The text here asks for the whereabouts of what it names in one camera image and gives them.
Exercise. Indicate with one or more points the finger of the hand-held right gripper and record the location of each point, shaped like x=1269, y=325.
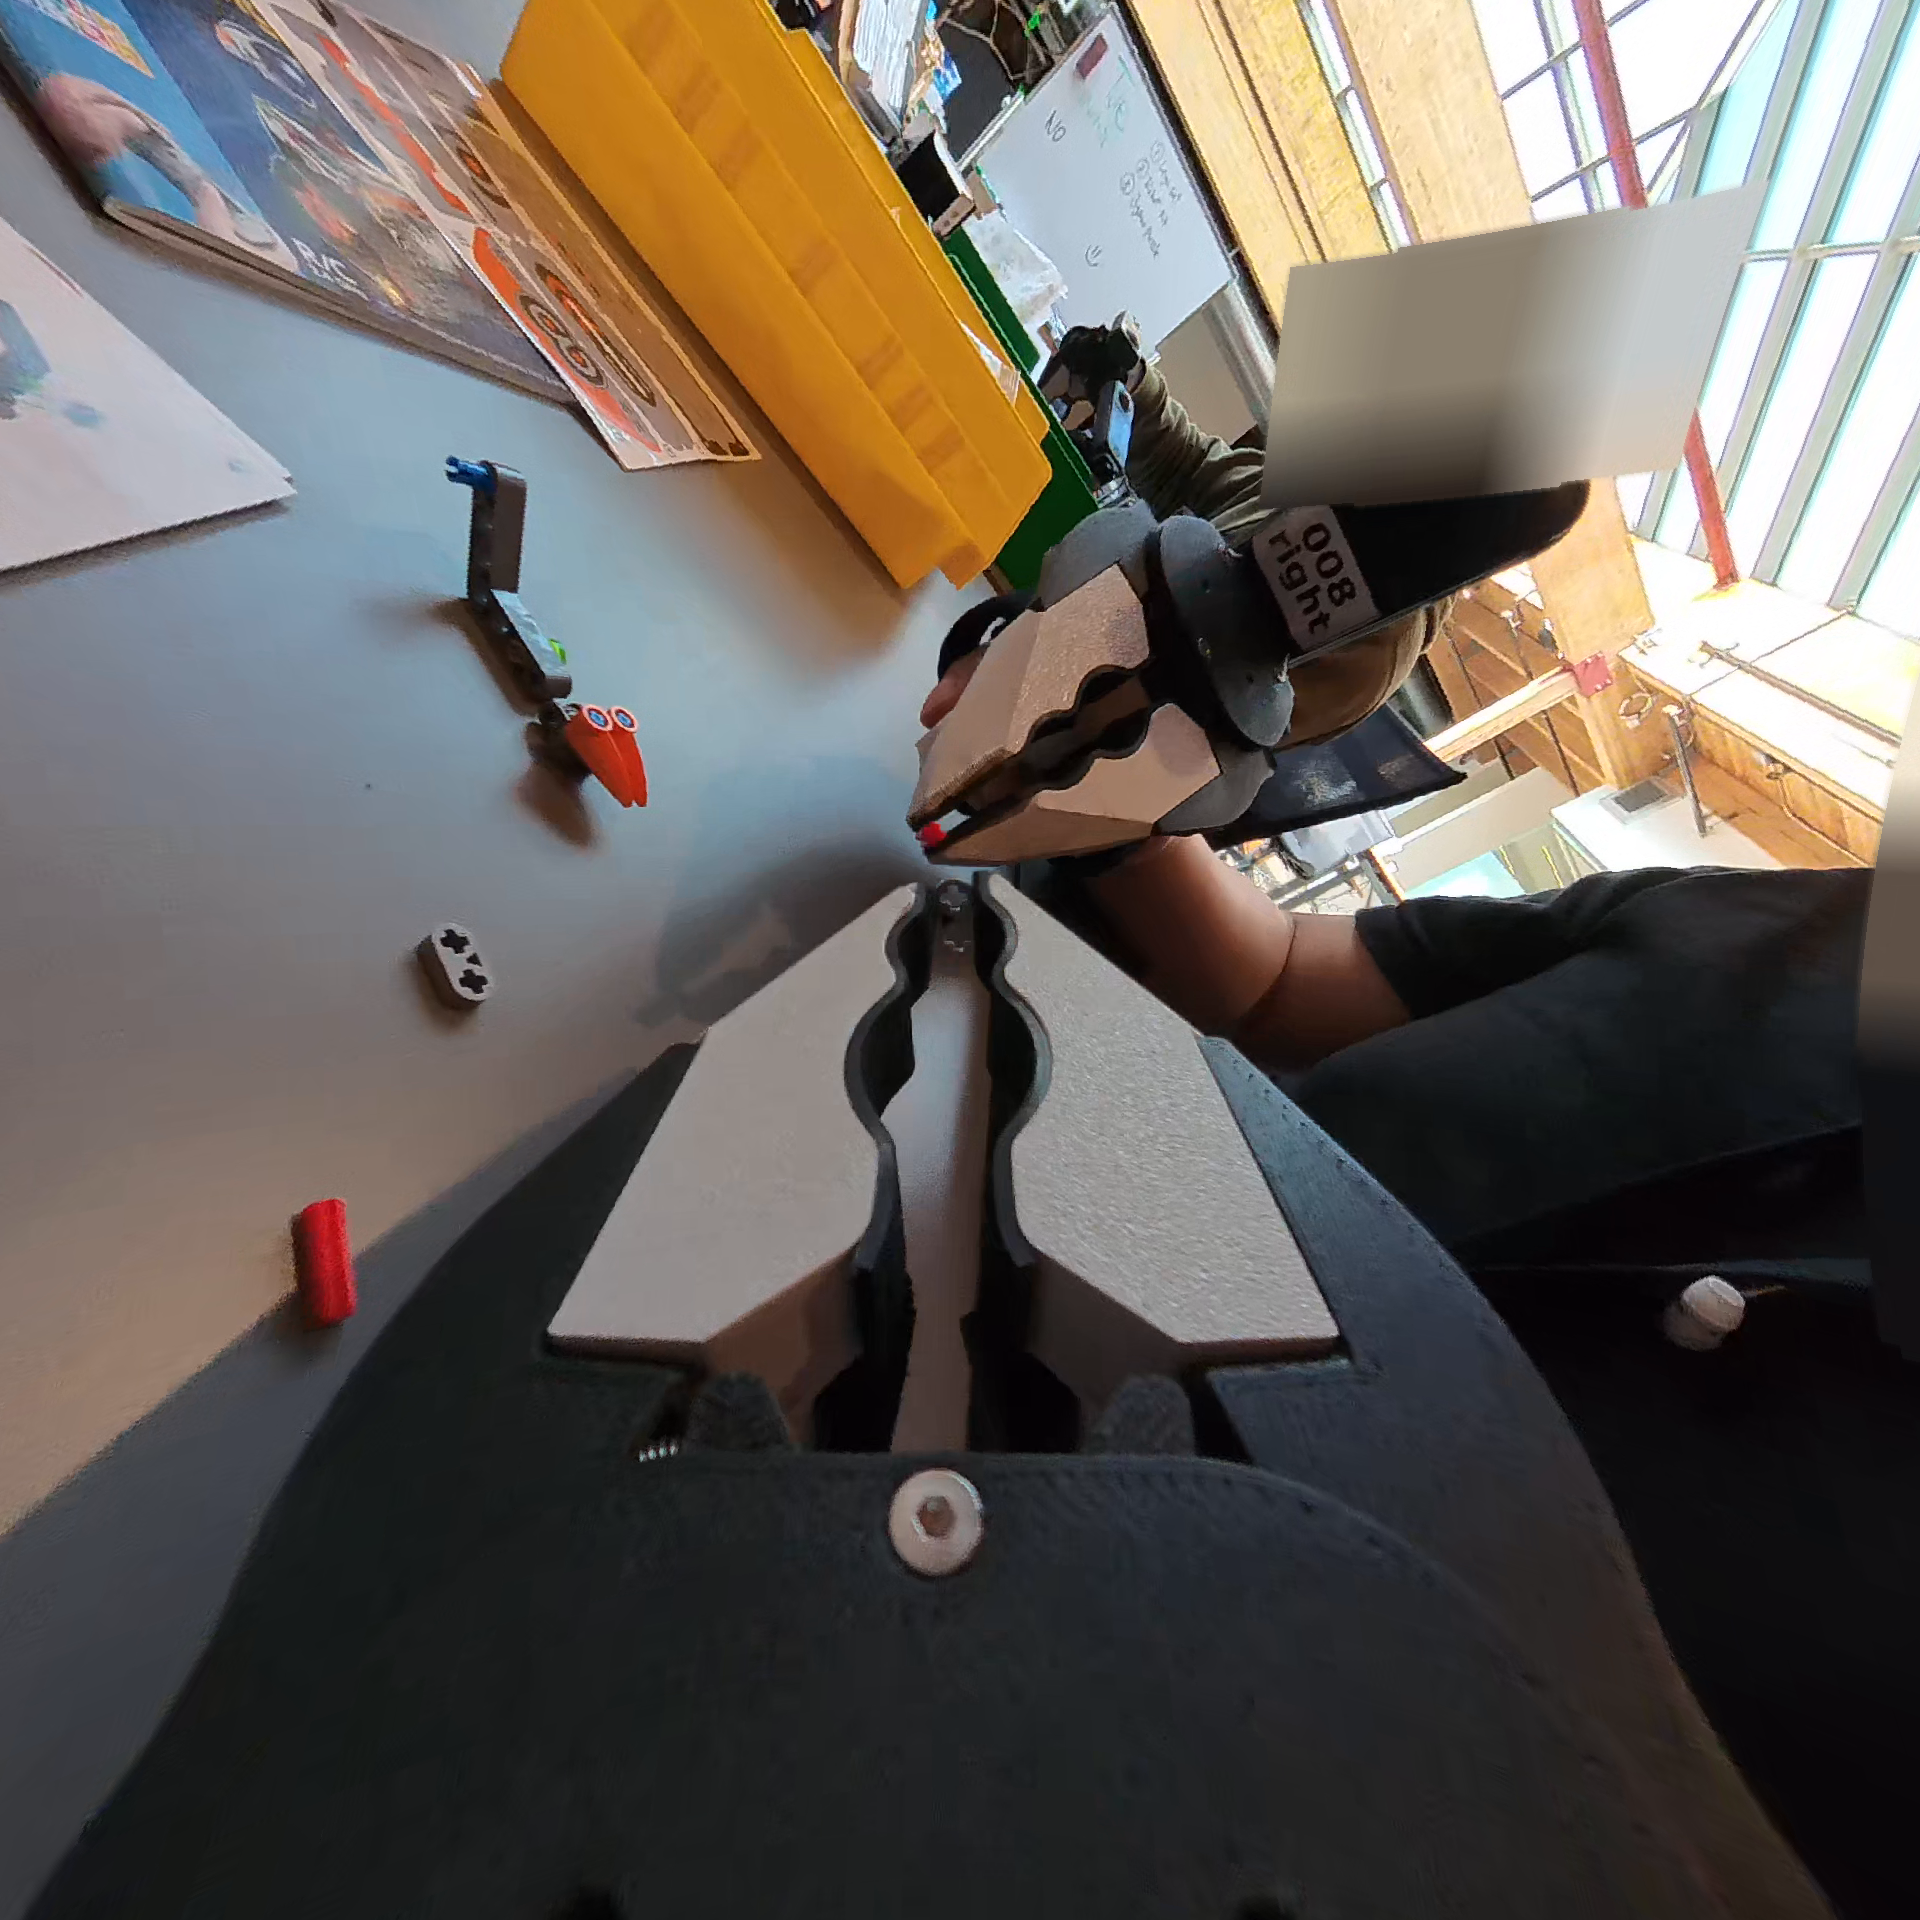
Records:
x=1035, y=690
x=1126, y=787

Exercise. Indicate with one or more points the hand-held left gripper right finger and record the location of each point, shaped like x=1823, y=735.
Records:
x=1170, y=1201

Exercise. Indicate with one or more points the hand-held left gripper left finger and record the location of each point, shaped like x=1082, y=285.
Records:
x=721, y=1201

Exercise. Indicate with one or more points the small grey two-hole connector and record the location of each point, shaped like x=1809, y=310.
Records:
x=455, y=965
x=954, y=918

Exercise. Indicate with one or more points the person's right forearm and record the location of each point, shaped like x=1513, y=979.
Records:
x=1201, y=944

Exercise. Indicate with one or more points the person's right hand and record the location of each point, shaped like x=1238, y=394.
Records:
x=950, y=703

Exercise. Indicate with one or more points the green plastic bin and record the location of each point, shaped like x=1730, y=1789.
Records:
x=1049, y=525

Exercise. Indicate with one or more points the whiteboard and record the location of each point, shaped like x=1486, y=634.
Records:
x=1110, y=182

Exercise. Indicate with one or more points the yellow plastic bin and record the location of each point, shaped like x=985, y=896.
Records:
x=781, y=270

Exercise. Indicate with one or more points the grey beam with orange claws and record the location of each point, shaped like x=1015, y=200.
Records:
x=504, y=539

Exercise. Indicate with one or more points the robot sticker sheet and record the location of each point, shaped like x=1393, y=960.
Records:
x=599, y=346

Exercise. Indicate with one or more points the open white instruction booklet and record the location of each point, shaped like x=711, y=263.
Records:
x=105, y=451

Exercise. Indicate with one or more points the blue cover manual booklet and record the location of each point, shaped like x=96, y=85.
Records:
x=225, y=135

